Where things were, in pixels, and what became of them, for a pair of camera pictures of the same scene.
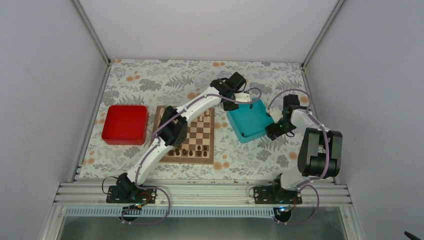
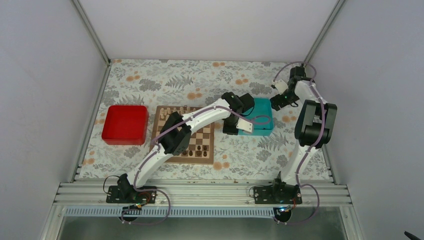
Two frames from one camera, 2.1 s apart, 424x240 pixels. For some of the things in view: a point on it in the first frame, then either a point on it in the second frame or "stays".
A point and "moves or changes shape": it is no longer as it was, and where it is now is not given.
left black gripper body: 226,107 → 226,127
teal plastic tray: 249,124 moves or changes shape
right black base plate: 273,195 stays
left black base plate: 130,194 stays
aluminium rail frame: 202,194 stays
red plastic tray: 125,125 stays
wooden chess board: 198,146 stays
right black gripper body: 285,127 → 291,97
